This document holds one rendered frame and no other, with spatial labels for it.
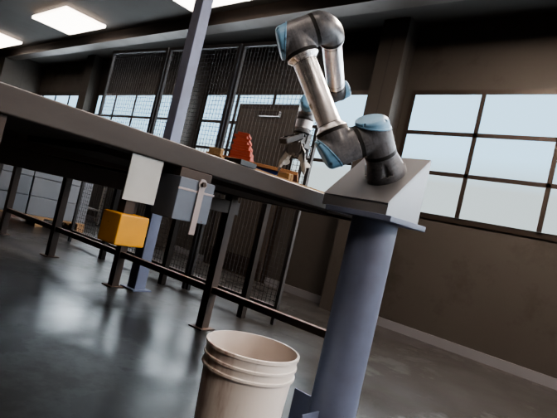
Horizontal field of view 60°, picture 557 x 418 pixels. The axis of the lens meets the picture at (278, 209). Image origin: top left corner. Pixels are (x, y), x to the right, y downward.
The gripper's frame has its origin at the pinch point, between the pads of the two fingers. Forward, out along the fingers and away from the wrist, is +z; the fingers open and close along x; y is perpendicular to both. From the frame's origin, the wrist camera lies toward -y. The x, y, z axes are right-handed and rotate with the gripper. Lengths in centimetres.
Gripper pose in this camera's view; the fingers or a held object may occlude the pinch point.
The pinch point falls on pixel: (289, 172)
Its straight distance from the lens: 215.3
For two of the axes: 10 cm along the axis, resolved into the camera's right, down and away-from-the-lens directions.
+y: 6.2, 1.6, 7.7
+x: -7.5, -1.6, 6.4
